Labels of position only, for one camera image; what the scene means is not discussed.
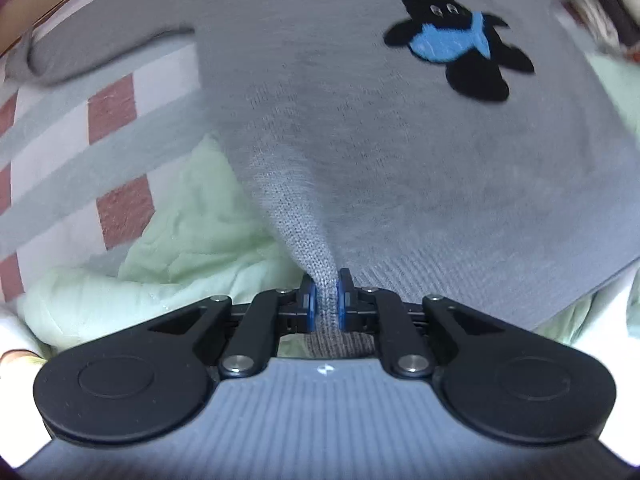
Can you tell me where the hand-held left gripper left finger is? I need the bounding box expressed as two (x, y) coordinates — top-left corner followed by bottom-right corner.
(147, 275), (318, 379)

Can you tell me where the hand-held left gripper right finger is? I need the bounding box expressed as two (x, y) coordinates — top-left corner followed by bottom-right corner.
(336, 268), (507, 380)

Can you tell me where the gray knit sweater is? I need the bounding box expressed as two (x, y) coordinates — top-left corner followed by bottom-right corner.
(7, 0), (640, 361)

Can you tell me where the light green blanket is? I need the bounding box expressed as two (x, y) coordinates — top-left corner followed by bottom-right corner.
(17, 55), (640, 356)

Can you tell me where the checked dog print bedsheet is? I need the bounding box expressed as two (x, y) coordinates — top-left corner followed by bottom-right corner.
(0, 0), (221, 306)

